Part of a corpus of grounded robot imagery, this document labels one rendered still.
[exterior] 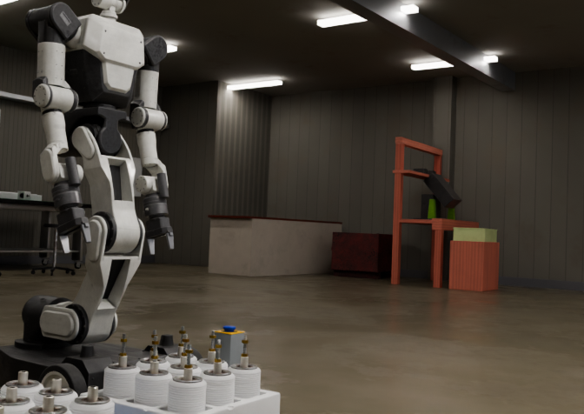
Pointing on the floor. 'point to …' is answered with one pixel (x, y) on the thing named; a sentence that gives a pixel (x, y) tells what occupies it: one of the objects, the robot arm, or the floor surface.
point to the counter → (269, 245)
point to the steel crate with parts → (361, 255)
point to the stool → (54, 255)
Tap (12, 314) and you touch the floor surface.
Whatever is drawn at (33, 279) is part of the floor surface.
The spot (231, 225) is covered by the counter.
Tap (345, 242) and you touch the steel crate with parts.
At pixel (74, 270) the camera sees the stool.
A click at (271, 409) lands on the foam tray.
